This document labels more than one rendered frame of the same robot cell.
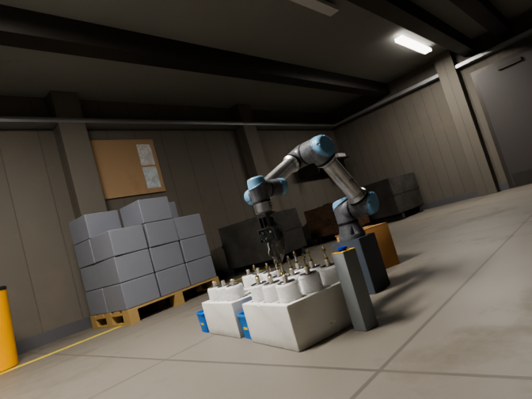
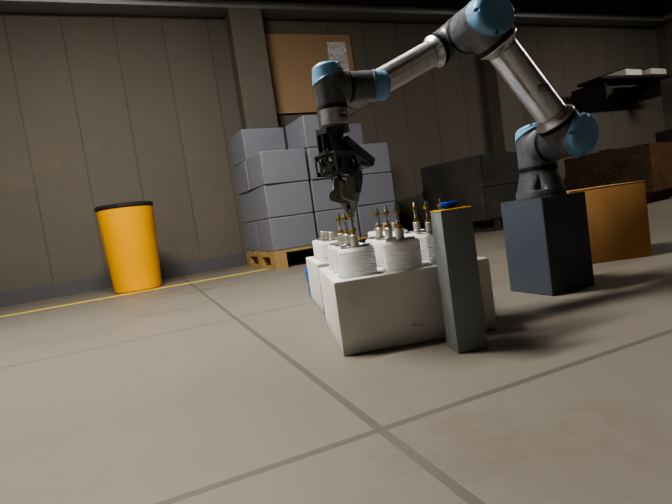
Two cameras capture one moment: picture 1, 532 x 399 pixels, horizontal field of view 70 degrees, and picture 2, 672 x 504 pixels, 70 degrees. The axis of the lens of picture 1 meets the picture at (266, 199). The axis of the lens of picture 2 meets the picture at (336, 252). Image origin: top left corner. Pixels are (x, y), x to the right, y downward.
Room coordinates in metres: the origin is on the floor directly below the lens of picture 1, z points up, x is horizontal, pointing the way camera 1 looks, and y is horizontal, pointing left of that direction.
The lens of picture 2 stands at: (0.49, -0.45, 0.33)
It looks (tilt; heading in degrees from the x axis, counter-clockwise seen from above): 4 degrees down; 25
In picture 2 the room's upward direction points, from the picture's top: 8 degrees counter-clockwise
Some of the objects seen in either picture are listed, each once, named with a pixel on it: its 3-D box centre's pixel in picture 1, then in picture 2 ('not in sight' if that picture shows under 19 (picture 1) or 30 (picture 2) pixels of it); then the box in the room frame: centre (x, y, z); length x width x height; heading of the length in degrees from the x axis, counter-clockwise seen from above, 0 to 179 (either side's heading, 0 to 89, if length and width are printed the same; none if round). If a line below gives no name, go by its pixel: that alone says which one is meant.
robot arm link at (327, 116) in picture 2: (264, 207); (334, 119); (1.58, 0.02, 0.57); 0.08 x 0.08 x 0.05
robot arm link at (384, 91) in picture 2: (272, 188); (364, 88); (1.66, -0.04, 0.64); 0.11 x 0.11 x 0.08; 44
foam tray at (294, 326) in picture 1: (302, 309); (397, 294); (1.76, -0.02, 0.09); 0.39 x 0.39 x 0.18; 32
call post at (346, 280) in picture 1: (355, 289); (458, 279); (1.55, -0.24, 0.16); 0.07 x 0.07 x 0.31; 32
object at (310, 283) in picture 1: (314, 294); (405, 274); (1.66, -0.08, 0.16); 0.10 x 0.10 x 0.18
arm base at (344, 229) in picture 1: (350, 229); (539, 181); (2.17, -0.41, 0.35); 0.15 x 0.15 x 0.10
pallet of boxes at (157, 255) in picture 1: (146, 256); (314, 191); (4.21, 1.43, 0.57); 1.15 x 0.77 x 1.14; 141
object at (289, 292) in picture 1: (292, 303); (360, 281); (1.60, 0.02, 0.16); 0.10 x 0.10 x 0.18
